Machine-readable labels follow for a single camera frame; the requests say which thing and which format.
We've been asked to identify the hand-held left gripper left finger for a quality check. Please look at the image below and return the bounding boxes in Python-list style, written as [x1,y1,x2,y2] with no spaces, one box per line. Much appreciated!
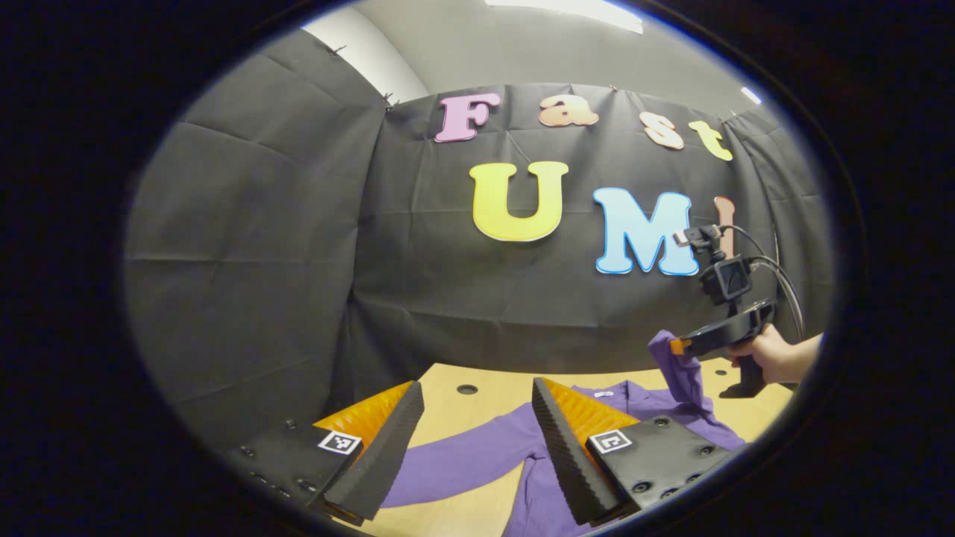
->
[222,380,426,527]

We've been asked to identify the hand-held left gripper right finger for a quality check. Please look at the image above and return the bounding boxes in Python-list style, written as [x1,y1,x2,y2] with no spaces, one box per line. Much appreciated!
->
[531,376,738,527]

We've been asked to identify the purple button shirt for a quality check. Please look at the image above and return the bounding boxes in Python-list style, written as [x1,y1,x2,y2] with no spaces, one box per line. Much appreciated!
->
[379,330,747,537]

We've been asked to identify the black backdrop cloth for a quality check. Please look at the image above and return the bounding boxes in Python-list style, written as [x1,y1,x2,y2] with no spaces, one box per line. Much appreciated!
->
[123,30,836,456]

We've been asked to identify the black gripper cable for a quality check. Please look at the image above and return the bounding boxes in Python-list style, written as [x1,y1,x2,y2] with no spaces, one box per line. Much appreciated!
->
[716,224,807,344]

